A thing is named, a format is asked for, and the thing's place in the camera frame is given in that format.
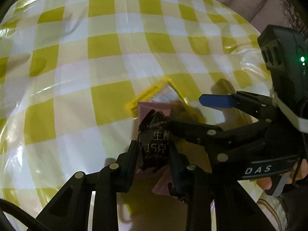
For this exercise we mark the yellow white checkered tablecloth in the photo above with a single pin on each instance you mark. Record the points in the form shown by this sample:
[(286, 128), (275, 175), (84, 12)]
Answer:
[(72, 77)]

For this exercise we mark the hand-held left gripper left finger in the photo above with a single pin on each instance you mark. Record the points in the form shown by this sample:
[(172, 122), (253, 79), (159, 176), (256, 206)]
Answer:
[(131, 170)]

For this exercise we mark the person's right hand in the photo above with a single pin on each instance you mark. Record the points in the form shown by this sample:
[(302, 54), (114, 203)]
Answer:
[(264, 184)]

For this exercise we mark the black pink chocolate packet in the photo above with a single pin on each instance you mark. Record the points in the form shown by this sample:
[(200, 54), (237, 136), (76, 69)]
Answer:
[(154, 134)]

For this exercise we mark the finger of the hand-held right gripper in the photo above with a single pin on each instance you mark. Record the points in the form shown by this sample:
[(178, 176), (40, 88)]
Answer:
[(192, 131), (216, 100)]

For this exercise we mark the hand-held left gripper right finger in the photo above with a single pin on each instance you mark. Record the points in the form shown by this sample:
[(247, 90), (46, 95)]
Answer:
[(174, 178)]

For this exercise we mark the yellow-edged nut packet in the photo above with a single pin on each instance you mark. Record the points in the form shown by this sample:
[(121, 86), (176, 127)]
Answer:
[(158, 91)]

